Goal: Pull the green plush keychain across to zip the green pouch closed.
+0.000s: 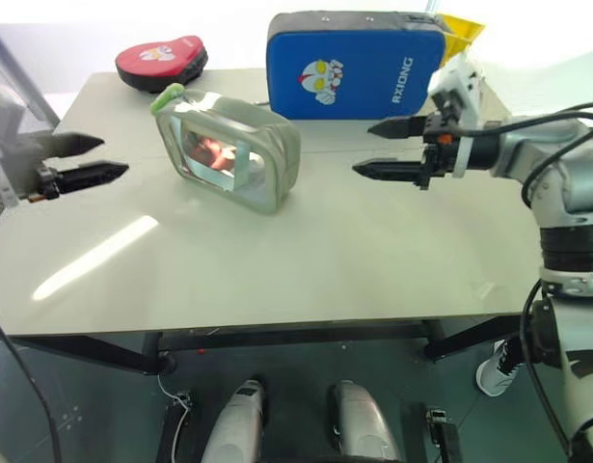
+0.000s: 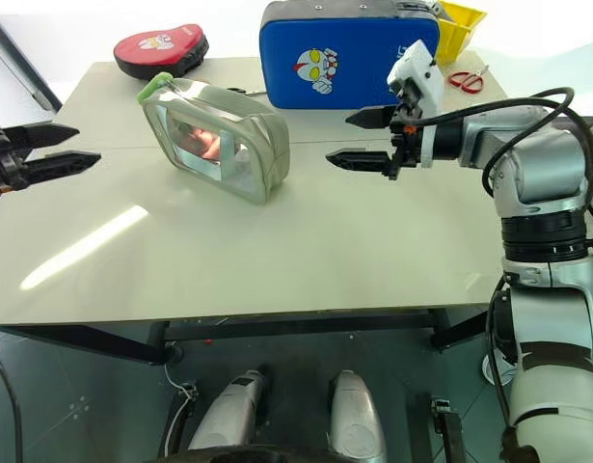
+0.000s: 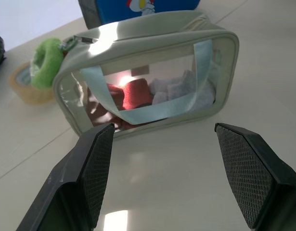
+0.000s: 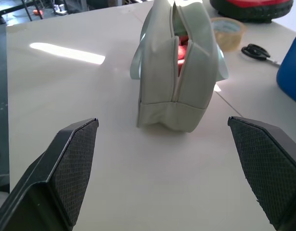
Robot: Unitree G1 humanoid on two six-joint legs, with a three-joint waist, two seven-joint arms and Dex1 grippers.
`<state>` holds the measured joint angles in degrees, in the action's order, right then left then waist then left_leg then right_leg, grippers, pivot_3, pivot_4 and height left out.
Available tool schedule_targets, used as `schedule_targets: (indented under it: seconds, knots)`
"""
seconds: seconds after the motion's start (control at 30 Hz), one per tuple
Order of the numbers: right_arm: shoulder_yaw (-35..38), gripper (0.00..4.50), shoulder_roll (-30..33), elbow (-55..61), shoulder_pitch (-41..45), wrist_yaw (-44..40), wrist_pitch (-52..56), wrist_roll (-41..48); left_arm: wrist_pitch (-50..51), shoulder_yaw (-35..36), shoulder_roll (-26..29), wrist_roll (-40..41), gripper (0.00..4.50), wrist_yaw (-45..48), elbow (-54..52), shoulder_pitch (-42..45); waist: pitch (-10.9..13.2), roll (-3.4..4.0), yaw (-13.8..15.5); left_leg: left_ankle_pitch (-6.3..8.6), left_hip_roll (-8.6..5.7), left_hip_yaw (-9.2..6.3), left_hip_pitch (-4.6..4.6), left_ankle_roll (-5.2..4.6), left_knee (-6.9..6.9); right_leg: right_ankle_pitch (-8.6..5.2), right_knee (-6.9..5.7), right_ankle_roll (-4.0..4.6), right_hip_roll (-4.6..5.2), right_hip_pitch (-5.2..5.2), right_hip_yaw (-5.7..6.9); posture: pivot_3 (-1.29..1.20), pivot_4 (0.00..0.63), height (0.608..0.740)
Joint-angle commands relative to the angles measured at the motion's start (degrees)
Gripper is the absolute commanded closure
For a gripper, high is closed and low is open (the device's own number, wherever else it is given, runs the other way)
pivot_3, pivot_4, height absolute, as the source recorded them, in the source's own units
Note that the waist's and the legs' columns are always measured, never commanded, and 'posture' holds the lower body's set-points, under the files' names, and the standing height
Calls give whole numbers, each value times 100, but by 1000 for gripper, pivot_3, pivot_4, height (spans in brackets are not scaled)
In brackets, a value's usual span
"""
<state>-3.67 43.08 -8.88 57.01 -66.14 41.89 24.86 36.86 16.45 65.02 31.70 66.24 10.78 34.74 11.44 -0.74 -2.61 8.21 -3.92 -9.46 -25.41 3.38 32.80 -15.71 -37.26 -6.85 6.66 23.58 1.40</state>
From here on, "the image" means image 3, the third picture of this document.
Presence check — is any green plush ring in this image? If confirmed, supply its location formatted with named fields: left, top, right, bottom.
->
left=30, top=38, right=64, bottom=90

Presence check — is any clear grey toiletry bag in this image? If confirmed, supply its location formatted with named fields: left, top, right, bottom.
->
left=52, top=10, right=240, bottom=140

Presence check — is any clear packing tape roll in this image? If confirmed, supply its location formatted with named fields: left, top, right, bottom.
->
left=8, top=61, right=54, bottom=105

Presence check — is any red rolled cloth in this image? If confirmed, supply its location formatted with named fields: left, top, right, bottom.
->
left=85, top=79, right=154, bottom=132

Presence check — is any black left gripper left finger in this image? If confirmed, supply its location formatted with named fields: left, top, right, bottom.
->
left=15, top=123, right=115, bottom=231

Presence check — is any white rolled cloth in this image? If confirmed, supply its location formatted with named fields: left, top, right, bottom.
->
left=148, top=69, right=216, bottom=109

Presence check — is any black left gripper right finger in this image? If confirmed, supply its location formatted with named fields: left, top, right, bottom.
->
left=214, top=123, right=296, bottom=231

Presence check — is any blue cartoon print box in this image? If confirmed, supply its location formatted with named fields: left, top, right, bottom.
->
left=77, top=0, right=202, bottom=30

